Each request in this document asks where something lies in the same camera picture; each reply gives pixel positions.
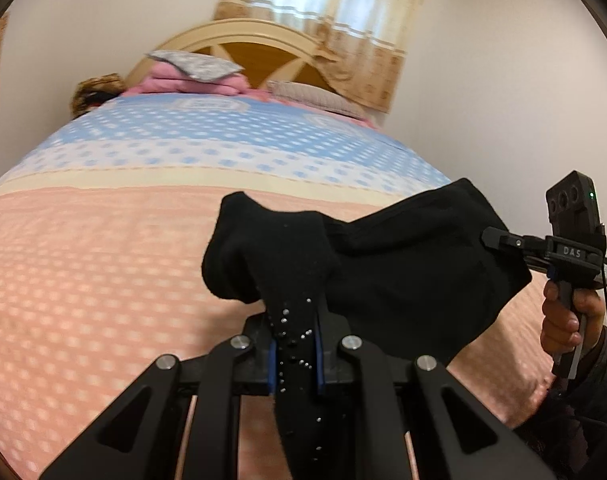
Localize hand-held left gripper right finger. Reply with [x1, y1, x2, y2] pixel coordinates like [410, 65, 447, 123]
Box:
[311, 300, 559, 480]

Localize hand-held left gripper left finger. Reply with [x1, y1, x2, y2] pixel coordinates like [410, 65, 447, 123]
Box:
[38, 312, 279, 480]

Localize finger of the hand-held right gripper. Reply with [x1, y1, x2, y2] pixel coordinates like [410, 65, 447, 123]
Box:
[482, 226, 551, 266]

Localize black pants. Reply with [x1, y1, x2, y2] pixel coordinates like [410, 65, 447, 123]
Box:
[202, 177, 533, 480]

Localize person's right forearm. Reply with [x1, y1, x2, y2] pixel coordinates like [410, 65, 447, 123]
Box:
[548, 325, 607, 411]

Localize person's right hand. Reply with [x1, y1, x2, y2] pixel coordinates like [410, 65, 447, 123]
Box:
[541, 280, 607, 361]

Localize bed with checkered blanket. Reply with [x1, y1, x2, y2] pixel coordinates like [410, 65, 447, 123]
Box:
[0, 91, 551, 480]

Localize person's dark clothing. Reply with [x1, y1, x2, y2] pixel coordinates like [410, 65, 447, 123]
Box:
[513, 385, 607, 463]

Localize striped pillow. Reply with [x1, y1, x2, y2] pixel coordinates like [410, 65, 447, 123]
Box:
[266, 80, 357, 117]

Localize pink folded blanket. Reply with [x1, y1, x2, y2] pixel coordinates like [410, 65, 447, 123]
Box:
[120, 60, 252, 97]

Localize cream and wood headboard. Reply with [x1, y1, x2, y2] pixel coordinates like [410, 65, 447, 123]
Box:
[125, 18, 344, 103]

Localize grey patterned pillow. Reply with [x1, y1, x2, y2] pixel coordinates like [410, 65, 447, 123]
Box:
[146, 50, 244, 82]

